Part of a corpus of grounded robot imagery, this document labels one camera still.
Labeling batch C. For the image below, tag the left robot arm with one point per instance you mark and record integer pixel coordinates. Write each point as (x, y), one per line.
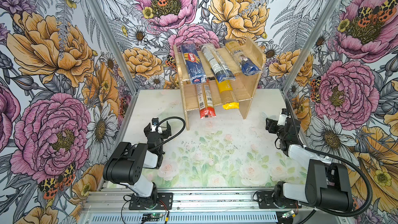
(125, 165)

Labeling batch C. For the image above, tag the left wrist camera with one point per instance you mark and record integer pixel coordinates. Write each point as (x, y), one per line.
(154, 124)

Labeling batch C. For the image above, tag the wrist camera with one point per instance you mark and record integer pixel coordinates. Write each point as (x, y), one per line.
(154, 124)
(282, 119)

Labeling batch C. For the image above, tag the red spaghetti bag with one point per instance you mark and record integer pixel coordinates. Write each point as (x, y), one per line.
(204, 97)

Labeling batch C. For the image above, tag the yellow blue spaghetti bag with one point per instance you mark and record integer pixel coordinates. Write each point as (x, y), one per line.
(246, 65)

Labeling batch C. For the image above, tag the clear blue-end spaghetti bag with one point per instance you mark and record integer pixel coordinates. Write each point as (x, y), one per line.
(218, 65)

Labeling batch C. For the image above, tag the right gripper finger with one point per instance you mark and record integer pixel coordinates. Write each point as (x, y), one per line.
(284, 111)
(271, 126)

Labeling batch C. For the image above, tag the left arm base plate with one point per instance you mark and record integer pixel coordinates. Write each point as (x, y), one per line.
(161, 202)

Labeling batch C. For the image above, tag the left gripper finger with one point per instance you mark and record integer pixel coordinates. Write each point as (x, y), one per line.
(147, 130)
(166, 131)

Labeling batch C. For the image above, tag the right green circuit board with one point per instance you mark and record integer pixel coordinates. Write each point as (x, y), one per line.
(289, 214)

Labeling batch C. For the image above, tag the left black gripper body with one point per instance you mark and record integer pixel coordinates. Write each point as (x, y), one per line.
(161, 150)

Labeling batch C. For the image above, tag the left green circuit board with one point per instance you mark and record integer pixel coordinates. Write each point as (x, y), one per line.
(151, 217)

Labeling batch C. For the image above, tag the blue Barilla pasta box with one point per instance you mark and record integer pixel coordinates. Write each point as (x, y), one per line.
(193, 64)

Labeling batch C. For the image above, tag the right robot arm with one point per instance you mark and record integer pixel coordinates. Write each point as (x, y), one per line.
(327, 183)

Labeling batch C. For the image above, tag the aluminium front rail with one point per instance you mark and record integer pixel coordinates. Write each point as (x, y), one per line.
(184, 200)

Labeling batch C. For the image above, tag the wooden two-tier shelf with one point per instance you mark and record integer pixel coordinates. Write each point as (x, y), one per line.
(244, 87)

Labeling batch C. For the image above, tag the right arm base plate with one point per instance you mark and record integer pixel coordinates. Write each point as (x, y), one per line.
(265, 200)

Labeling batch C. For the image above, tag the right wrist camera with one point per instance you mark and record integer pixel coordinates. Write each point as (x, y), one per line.
(282, 119)

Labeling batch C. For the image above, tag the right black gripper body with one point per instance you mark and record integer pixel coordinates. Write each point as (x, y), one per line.
(281, 134)

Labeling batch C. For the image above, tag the green circuit board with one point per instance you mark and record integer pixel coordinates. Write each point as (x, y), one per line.
(151, 217)
(289, 214)

